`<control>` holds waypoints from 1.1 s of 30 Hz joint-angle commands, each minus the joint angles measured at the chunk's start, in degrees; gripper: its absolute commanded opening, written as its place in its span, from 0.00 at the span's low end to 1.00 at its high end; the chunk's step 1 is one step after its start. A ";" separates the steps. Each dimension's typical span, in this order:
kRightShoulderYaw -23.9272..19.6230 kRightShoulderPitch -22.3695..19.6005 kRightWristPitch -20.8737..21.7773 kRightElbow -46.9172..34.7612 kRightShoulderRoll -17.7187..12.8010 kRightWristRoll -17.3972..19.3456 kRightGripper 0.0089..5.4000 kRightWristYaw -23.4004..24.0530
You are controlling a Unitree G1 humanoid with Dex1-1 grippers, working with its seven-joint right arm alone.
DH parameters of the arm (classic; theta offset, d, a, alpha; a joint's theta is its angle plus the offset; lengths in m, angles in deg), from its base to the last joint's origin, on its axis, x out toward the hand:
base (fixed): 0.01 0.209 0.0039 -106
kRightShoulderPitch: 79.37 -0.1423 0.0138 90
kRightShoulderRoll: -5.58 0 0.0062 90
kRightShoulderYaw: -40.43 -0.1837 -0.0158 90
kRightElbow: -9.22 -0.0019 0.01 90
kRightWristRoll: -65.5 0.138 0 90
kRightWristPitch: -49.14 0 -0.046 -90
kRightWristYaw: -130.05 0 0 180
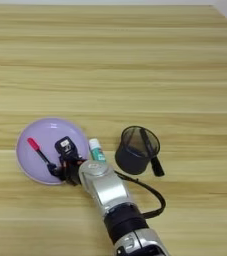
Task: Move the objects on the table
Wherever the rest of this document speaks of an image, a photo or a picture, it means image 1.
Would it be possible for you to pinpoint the black mesh pen cup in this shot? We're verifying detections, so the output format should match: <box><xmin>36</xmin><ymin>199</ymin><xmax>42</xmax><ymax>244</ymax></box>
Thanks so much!
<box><xmin>114</xmin><ymin>125</ymin><xmax>161</xmax><ymax>176</ymax></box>

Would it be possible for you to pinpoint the black marker pen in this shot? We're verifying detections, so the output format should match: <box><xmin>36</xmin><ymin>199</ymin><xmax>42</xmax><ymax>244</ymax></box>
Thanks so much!
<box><xmin>139</xmin><ymin>127</ymin><xmax>166</xmax><ymax>178</ymax></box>

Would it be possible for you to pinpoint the red marker pen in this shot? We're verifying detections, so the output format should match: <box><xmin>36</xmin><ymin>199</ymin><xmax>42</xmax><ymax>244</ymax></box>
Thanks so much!
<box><xmin>26</xmin><ymin>137</ymin><xmax>55</xmax><ymax>167</ymax></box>

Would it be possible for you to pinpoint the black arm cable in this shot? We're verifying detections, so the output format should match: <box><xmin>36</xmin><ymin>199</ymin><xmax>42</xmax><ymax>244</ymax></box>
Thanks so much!
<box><xmin>114</xmin><ymin>170</ymin><xmax>167</xmax><ymax>220</ymax></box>

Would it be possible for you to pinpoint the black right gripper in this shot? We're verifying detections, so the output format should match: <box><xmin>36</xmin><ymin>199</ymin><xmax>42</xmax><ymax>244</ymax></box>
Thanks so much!
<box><xmin>47</xmin><ymin>152</ymin><xmax>88</xmax><ymax>187</ymax></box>

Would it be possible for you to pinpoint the white and teal glue stick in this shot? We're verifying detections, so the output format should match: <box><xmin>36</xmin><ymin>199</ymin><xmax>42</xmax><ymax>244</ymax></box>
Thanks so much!
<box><xmin>88</xmin><ymin>138</ymin><xmax>107</xmax><ymax>164</ymax></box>

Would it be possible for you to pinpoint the purple round plate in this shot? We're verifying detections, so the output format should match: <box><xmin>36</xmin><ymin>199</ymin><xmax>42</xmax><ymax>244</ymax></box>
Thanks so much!
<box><xmin>15</xmin><ymin>117</ymin><xmax>91</xmax><ymax>186</ymax></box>

